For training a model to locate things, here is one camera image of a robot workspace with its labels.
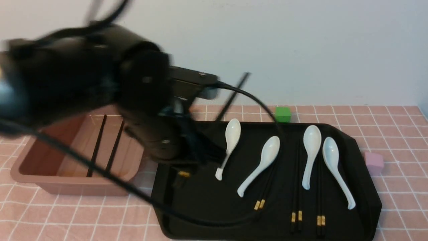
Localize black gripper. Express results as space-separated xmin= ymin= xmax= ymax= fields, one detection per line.
xmin=117 ymin=102 xmax=227 ymax=165

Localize black chopstick gold band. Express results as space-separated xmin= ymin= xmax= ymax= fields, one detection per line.
xmin=255 ymin=161 xmax=277 ymax=221
xmin=256 ymin=161 xmax=277 ymax=221
xmin=173 ymin=171 xmax=192 ymax=188
xmin=215 ymin=72 xmax=250 ymax=122
xmin=290 ymin=141 xmax=300 ymax=234
xmin=320 ymin=165 xmax=326 ymax=239
xmin=297 ymin=141 xmax=304 ymax=232
xmin=317 ymin=157 xmax=322 ymax=238

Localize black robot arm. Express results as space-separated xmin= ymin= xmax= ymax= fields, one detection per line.
xmin=1 ymin=24 xmax=226 ymax=165

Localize white ceramic spoon far left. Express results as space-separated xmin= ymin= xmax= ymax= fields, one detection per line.
xmin=215 ymin=118 xmax=241 ymax=181

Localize white ceramic spoon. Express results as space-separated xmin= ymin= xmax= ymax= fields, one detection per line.
xmin=215 ymin=118 xmax=241 ymax=181
xmin=322 ymin=137 xmax=356 ymax=210
xmin=237 ymin=136 xmax=280 ymax=198
xmin=302 ymin=125 xmax=322 ymax=190

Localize green foam cube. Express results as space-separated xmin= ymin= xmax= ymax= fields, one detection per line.
xmin=275 ymin=106 xmax=292 ymax=123

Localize right black chopstick in bin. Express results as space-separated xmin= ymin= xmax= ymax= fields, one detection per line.
xmin=105 ymin=120 xmax=124 ymax=172

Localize black chopstick in bin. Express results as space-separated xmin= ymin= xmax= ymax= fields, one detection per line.
xmin=105 ymin=120 xmax=124 ymax=172
xmin=91 ymin=115 xmax=107 ymax=164

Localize left black chopstick in bin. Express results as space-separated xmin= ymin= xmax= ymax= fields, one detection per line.
xmin=91 ymin=115 xmax=107 ymax=164

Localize black plastic tray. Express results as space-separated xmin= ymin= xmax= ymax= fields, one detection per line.
xmin=151 ymin=122 xmax=382 ymax=241

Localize white ceramic spoon far right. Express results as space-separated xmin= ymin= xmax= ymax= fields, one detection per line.
xmin=322 ymin=137 xmax=356 ymax=210

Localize pink rectangular plastic bin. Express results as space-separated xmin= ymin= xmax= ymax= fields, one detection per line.
xmin=10 ymin=106 xmax=144 ymax=196

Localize pink foam cube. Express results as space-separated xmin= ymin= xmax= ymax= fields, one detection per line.
xmin=363 ymin=152 xmax=384 ymax=176

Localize pink checkered tablecloth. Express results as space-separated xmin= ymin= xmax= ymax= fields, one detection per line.
xmin=0 ymin=105 xmax=428 ymax=241

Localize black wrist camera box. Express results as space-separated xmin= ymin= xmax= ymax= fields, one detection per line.
xmin=170 ymin=67 xmax=219 ymax=100

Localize black cable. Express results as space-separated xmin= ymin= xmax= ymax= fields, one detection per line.
xmin=0 ymin=80 xmax=285 ymax=226

